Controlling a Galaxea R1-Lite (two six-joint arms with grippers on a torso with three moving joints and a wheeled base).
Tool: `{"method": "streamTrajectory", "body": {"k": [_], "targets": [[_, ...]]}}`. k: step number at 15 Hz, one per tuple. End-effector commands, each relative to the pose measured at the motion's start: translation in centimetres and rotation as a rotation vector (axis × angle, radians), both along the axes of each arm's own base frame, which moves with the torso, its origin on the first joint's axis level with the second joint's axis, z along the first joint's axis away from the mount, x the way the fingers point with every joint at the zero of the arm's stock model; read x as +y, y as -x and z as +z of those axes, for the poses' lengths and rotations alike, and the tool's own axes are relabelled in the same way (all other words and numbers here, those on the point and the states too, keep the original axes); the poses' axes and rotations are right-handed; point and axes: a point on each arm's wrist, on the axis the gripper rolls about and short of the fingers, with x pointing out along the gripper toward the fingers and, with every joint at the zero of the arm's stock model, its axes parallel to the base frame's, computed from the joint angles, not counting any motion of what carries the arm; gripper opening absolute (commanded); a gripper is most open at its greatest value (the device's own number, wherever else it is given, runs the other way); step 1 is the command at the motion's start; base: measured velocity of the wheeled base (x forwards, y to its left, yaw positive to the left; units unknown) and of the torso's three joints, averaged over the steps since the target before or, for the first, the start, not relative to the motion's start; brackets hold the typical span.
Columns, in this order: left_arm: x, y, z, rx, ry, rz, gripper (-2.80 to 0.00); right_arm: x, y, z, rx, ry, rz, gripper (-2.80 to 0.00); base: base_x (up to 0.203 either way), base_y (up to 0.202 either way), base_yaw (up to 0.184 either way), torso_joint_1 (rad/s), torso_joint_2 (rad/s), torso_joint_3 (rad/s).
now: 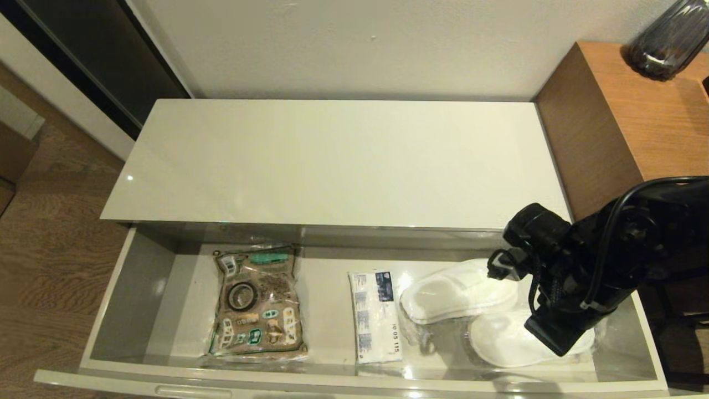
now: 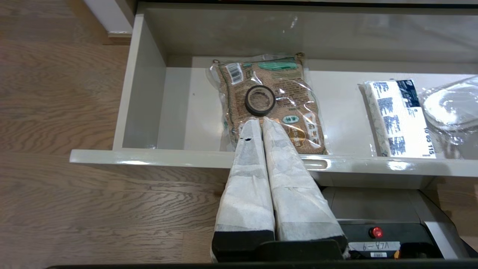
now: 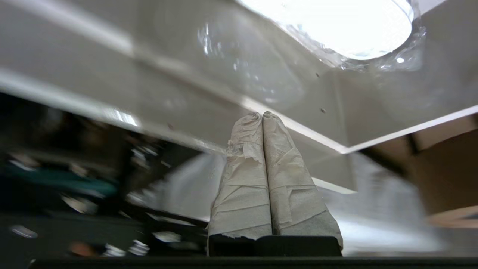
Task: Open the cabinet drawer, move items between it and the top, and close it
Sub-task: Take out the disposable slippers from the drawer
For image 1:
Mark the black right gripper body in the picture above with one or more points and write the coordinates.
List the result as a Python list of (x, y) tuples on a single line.
[(559, 332)]

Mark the white slipper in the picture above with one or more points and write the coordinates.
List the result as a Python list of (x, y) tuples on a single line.
[(454, 293), (498, 343)]

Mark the white tissue pack blue print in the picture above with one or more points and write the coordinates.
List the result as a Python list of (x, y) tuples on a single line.
[(374, 321)]

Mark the black tape roll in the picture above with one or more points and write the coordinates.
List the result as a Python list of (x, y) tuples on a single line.
[(230, 296)]

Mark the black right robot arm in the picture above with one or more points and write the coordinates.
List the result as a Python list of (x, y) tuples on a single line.
[(637, 238)]

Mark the black metal chair legs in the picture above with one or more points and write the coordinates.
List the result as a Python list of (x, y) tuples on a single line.
[(687, 319)]

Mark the brown wooden desk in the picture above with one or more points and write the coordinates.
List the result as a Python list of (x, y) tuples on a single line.
[(637, 122)]

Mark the white glossy low cabinet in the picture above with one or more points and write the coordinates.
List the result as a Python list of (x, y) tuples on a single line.
[(332, 166)]

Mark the brown grain bag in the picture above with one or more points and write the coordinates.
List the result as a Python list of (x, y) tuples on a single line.
[(271, 332)]

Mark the dark ribbed glass vase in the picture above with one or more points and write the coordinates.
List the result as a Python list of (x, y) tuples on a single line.
[(664, 44)]

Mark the black door panel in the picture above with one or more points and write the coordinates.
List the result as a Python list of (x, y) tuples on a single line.
[(99, 50)]

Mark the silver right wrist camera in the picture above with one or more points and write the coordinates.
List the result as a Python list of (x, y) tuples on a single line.
[(501, 269)]

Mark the white door frame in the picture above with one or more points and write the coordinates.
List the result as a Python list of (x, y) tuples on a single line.
[(55, 88)]

